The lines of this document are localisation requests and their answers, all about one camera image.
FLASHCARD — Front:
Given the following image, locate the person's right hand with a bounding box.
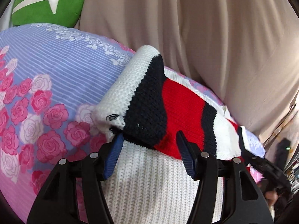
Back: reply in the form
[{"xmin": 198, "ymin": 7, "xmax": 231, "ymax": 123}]
[{"xmin": 265, "ymin": 191, "xmax": 279, "ymax": 207}]

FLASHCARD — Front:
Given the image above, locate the white satin curtain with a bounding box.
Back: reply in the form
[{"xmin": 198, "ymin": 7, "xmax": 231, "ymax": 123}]
[{"xmin": 0, "ymin": 0, "xmax": 21, "ymax": 32}]

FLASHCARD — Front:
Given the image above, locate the beige curtain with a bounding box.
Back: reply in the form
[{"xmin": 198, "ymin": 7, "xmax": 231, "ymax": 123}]
[{"xmin": 75, "ymin": 0, "xmax": 299, "ymax": 145}]

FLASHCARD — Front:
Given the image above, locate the white red navy knit sweater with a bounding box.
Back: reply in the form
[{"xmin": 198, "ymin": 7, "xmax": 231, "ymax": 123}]
[{"xmin": 92, "ymin": 44, "xmax": 251, "ymax": 224}]

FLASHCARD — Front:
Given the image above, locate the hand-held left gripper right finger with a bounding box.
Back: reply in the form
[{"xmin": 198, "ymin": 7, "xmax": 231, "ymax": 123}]
[{"xmin": 176, "ymin": 131, "xmax": 274, "ymax": 224}]

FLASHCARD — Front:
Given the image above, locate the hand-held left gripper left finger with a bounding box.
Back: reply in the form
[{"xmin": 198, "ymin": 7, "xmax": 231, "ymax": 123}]
[{"xmin": 27, "ymin": 133, "xmax": 124, "ymax": 224}]

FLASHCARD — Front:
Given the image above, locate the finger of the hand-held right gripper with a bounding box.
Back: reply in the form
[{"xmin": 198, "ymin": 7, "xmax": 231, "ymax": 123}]
[{"xmin": 238, "ymin": 126, "xmax": 264, "ymax": 167}]

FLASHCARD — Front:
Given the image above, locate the green cushion with white mark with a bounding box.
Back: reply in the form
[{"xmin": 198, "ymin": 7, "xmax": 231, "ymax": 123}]
[{"xmin": 11, "ymin": 0, "xmax": 89, "ymax": 27}]

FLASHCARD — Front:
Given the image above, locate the floral pink purple bed sheet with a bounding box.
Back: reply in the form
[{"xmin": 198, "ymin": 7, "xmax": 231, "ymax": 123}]
[{"xmin": 0, "ymin": 23, "xmax": 267, "ymax": 217}]

